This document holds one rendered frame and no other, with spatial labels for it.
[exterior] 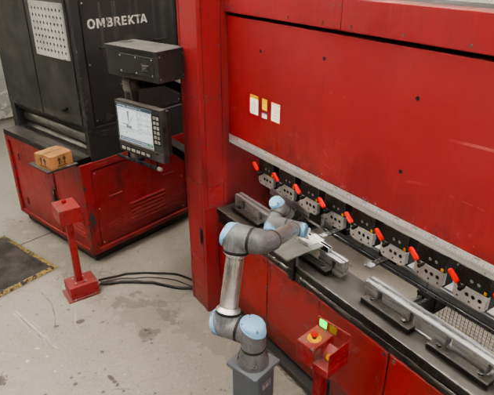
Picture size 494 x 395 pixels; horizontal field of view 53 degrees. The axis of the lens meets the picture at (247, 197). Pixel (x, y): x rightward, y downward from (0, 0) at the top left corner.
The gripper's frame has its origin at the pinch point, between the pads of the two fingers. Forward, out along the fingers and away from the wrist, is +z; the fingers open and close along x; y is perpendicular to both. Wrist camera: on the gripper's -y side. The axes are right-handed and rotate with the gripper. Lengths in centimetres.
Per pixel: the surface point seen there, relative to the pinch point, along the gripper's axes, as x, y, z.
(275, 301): 17, -38, 38
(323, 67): -1, 64, -68
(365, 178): -35, 35, -32
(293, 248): -0.7, -8.6, -1.0
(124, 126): 132, -13, -60
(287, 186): 22.4, 17.5, -12.2
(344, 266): -24.0, 0.9, 14.1
